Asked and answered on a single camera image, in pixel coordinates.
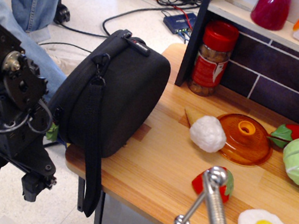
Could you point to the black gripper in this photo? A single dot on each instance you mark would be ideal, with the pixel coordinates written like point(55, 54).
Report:
point(35, 161)

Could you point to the black zipper bag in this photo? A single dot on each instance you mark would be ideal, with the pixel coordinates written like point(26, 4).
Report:
point(105, 100)

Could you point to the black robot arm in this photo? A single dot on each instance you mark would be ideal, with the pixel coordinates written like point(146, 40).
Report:
point(24, 117)

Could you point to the black chair caster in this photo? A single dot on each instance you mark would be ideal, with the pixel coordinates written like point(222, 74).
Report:
point(62, 13)

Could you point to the white ice cream cone toy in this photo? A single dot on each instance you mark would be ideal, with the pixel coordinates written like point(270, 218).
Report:
point(205, 131)

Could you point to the red pepper toy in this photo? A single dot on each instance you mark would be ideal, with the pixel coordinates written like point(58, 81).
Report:
point(226, 190)

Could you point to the person leg in jeans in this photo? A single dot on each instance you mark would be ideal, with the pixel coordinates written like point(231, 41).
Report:
point(28, 21)

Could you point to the orange transparent pot lid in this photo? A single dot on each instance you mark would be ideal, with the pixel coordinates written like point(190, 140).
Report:
point(247, 141)

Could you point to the red lid snack jar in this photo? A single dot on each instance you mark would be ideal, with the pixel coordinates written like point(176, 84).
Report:
point(213, 56)

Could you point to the red strawberry toy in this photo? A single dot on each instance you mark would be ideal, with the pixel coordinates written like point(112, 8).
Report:
point(284, 134)

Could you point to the wooden toy kitchen shelf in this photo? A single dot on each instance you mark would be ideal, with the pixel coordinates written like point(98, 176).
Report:
point(264, 65)

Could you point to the magenta toy vase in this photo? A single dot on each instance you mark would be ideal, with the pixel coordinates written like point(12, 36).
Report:
point(271, 14)

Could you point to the blue network switch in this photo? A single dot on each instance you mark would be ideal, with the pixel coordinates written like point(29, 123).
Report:
point(180, 23)

